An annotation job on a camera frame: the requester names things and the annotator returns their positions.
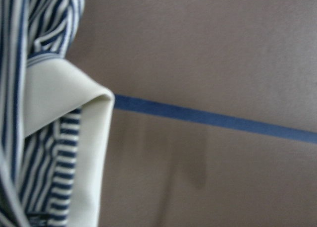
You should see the navy white striped polo shirt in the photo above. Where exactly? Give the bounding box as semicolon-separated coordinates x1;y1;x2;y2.
0;0;114;227

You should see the brown table mat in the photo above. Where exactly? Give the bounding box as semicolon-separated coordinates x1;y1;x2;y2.
67;0;317;227

